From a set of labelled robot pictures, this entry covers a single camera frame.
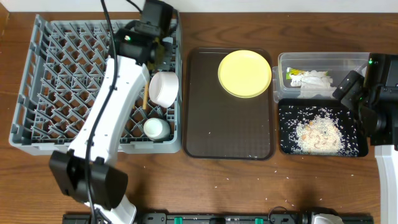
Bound wooden chopstick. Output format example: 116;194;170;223
142;82;149;110

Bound white tissue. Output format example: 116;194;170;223
290;70;336;98

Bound white green cup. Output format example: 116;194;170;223
144;118;170;142

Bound yellow plate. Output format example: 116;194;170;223
218;50;272;98

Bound blue bowl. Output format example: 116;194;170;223
162;37;174;45

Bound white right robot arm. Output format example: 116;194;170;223
333;53;397;224

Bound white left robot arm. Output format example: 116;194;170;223
49;1;180;223

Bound black waste bin tray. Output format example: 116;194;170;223
277;98;370;157

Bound clear plastic waste container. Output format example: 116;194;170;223
272;52;369;103

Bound grey dishwasher rack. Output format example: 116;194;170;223
9;15;182;156

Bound rice and food scraps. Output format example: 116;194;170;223
279;105;361;156

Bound dark brown serving tray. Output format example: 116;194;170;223
182;47;276;161

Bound green yellow wrapper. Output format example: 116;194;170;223
286;67;304;80

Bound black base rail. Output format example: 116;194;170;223
62;211;376;224

